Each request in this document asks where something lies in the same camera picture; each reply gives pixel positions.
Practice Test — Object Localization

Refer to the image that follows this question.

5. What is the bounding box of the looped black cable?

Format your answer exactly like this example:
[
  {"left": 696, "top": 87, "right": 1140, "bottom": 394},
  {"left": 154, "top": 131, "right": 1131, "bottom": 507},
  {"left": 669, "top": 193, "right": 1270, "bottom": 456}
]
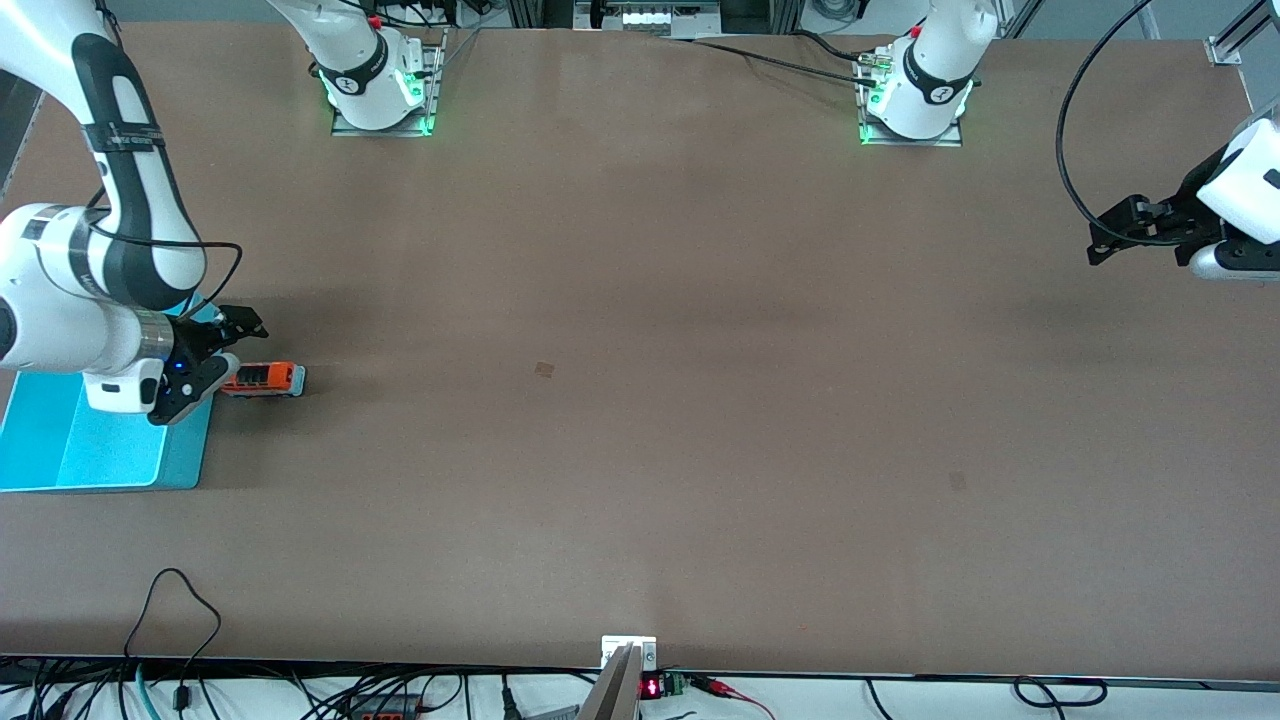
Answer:
[{"left": 1013, "top": 677, "right": 1109, "bottom": 709}]

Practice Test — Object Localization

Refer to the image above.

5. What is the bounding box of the long black table cable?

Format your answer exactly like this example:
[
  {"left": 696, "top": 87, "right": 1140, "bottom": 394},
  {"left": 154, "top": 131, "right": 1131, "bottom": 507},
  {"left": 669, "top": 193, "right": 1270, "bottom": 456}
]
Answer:
[{"left": 655, "top": 35, "right": 881, "bottom": 89}]

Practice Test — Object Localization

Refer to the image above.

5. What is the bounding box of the white mounting plate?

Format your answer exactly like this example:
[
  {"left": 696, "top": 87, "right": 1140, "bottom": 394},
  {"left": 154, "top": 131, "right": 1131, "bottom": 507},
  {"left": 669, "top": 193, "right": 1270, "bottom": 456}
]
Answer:
[{"left": 601, "top": 635, "right": 658, "bottom": 671}]

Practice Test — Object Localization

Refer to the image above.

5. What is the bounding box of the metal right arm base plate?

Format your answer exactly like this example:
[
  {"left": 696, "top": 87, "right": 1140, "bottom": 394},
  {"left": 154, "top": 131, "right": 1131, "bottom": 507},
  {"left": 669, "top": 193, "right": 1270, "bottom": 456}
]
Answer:
[{"left": 330, "top": 30, "right": 446, "bottom": 138}]

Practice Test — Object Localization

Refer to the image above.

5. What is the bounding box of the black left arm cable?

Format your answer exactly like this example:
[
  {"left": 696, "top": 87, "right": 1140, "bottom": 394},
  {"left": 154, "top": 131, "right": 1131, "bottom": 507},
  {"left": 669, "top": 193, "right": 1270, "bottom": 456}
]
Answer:
[{"left": 1058, "top": 0, "right": 1191, "bottom": 246}]

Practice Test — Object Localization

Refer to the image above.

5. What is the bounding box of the red clip wire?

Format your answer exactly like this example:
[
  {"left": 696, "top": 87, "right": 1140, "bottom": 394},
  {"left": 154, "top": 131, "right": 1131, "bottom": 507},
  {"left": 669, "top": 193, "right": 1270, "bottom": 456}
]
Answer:
[{"left": 690, "top": 675, "right": 776, "bottom": 720}]

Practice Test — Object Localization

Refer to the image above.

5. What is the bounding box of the grey metal camera bar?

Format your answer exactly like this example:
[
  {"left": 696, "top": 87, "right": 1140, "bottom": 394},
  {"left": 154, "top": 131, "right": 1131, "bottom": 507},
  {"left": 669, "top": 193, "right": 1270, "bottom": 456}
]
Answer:
[{"left": 578, "top": 645, "right": 641, "bottom": 720}]

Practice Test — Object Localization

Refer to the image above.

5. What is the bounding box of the blue plastic box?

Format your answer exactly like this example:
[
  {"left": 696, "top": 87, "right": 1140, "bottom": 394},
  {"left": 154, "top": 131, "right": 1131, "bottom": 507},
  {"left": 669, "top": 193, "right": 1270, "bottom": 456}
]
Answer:
[{"left": 0, "top": 295, "right": 226, "bottom": 492}]

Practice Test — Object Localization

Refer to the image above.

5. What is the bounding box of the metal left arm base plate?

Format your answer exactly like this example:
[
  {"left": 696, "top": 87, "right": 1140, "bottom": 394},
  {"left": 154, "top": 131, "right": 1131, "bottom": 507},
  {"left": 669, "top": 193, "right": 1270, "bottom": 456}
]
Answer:
[{"left": 857, "top": 45, "right": 964, "bottom": 148}]

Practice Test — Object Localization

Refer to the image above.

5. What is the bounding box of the black cable with ferrite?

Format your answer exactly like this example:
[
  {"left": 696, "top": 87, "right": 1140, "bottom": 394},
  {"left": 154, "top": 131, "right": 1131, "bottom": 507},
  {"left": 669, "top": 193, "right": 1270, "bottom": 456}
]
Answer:
[{"left": 122, "top": 568, "right": 223, "bottom": 713}]

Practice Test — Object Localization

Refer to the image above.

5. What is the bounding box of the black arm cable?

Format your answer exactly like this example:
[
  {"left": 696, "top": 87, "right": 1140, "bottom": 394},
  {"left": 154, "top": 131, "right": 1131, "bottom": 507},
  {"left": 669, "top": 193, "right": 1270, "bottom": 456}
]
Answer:
[
  {"left": 85, "top": 185, "right": 244, "bottom": 321},
  {"left": 1058, "top": 0, "right": 1191, "bottom": 246}
]

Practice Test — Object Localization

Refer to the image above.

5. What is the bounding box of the short thick black cable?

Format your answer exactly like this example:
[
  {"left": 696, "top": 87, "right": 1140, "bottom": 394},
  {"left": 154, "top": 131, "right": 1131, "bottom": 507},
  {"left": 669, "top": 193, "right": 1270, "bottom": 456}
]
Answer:
[{"left": 790, "top": 30, "right": 876, "bottom": 63}]

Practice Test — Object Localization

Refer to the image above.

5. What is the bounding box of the orange toy bus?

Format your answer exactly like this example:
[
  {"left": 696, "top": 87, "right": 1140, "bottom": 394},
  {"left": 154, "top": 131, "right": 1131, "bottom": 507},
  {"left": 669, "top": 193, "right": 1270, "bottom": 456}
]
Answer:
[{"left": 220, "top": 361, "right": 307, "bottom": 400}]

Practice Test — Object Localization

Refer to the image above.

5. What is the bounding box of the lit device on frame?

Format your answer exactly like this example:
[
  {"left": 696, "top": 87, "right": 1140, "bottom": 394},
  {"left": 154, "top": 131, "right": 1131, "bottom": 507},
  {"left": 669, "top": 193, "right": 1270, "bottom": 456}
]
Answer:
[{"left": 575, "top": 0, "right": 721, "bottom": 39}]

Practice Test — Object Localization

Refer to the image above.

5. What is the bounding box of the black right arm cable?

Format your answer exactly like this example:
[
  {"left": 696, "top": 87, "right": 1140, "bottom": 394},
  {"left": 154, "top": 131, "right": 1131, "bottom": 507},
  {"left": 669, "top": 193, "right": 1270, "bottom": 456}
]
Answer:
[{"left": 85, "top": 185, "right": 244, "bottom": 321}]

